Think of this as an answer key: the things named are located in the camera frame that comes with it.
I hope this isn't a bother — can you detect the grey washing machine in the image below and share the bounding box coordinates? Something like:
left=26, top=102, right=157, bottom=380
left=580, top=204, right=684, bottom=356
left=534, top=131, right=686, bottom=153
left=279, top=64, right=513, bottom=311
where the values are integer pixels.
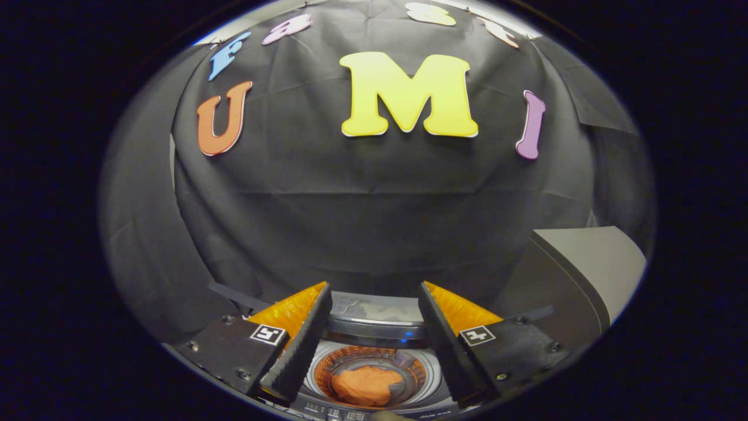
left=207, top=281, right=556, bottom=421

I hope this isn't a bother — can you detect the beige cabinet with dark top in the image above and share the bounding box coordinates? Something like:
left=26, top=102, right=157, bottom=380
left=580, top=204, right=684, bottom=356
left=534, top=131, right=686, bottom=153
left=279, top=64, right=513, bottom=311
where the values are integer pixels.
left=491, top=226, right=648, bottom=351

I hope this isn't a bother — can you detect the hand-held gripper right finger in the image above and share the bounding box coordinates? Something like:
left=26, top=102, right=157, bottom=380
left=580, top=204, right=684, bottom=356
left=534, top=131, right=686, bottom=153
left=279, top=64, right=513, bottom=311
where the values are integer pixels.
left=419, top=281, right=570, bottom=407

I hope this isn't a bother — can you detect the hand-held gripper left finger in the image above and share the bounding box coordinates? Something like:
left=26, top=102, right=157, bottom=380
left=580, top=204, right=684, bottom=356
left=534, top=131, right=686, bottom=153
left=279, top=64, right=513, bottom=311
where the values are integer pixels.
left=175, top=282, right=333, bottom=404

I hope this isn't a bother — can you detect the orange polo shirt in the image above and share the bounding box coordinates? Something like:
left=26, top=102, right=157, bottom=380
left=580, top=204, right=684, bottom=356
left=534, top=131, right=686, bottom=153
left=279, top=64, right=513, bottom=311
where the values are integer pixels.
left=331, top=365, right=404, bottom=407

